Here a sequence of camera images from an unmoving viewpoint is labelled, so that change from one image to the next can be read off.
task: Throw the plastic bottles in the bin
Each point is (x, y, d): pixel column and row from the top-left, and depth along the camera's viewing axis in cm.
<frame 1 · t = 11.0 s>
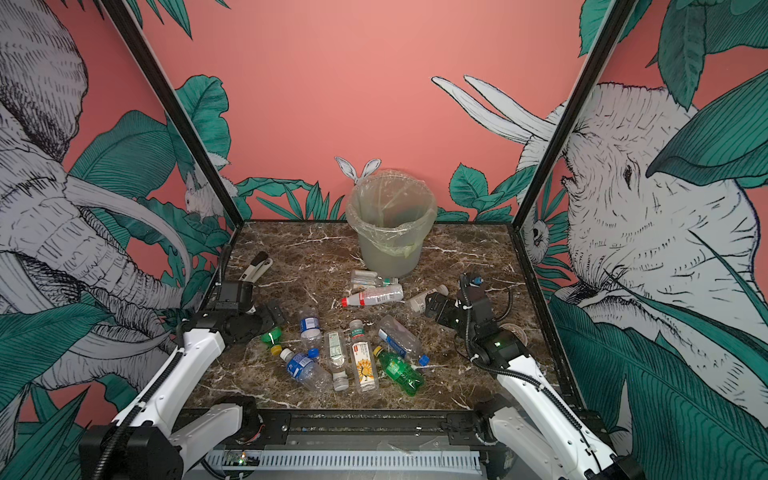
left hand: (269, 316, 83), fingers open
right hand: (434, 297, 78), fingers open
grey mesh waste bin: (386, 262, 109), point 2 cm above the table
clear plastic bin liner: (393, 208, 107), point 16 cm above the table
clear bottle green neck band: (361, 278, 106), on the table
red cap white bottle: (385, 294, 95), point 6 cm above the table
blue label clear water bottle: (310, 333, 88), point 4 cm above the table
crushed blue label water bottle: (303, 368, 80), point 6 cm above the table
clear bottle green white label: (336, 356, 83), point 5 cm above the table
sunflower label tea bottle: (364, 358, 81), point 6 cm above the table
flat clear bottle blue cap: (393, 332, 92), on the table
green soda bottle: (401, 372, 81), point 4 cm above the table
small green bottle yellow cap: (272, 339, 86), point 5 cm above the table
grey black stapler: (258, 267, 104), point 4 cm above the table

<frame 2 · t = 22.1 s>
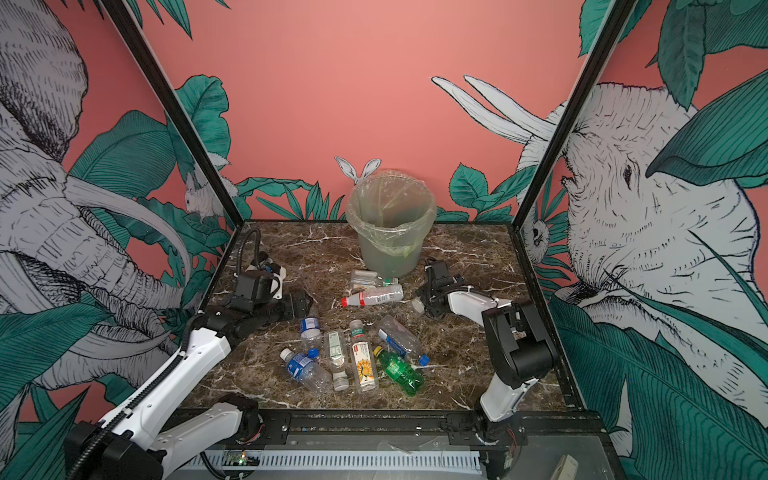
left hand: (297, 297, 80), fingers open
right hand: (416, 290, 96), fingers open
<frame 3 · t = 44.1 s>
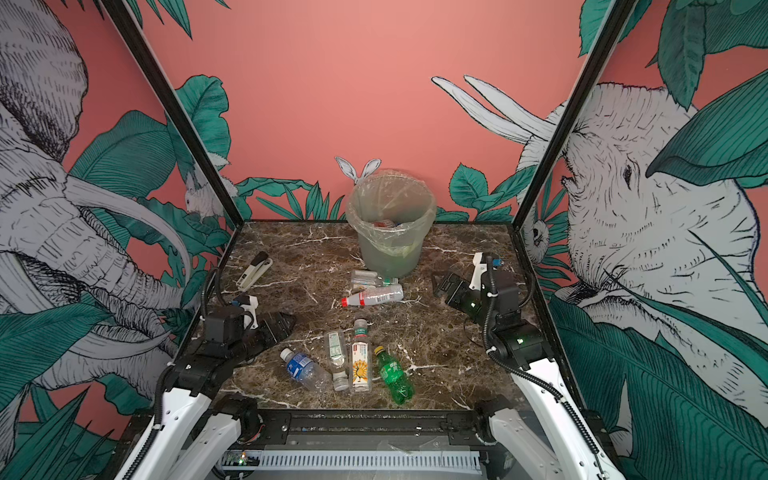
left hand: (285, 321, 77), fingers open
right hand: (438, 277, 70), fingers open
green soda bottle: (393, 376, 80), point 5 cm above the table
grey black stapler: (257, 267, 104), point 4 cm above the table
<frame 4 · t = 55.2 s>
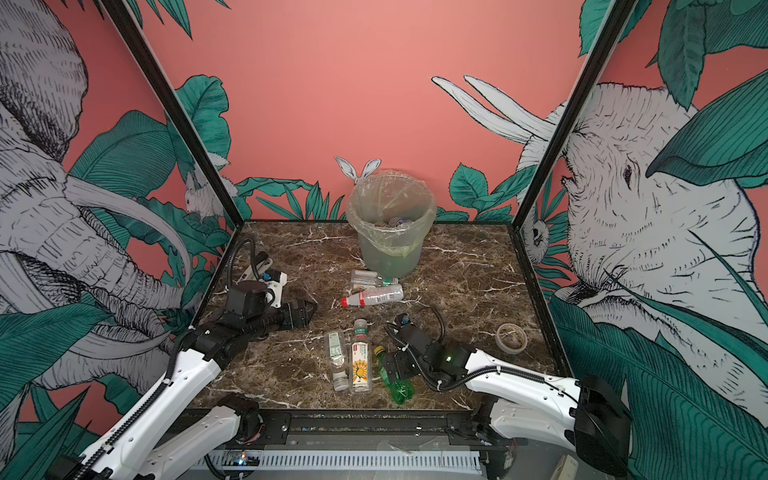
left hand: (302, 303, 77), fingers open
right hand: (392, 357, 78), fingers open
white tape roll: (511, 338, 92), on the table
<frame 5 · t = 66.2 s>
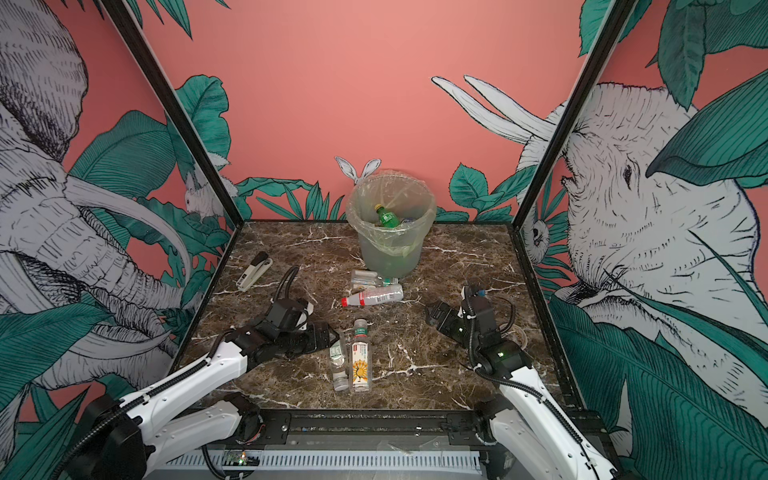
left hand: (328, 337, 81), fingers open
right hand: (431, 310, 78), fingers open
green soda bottle: (388, 219, 100), point 18 cm above the table
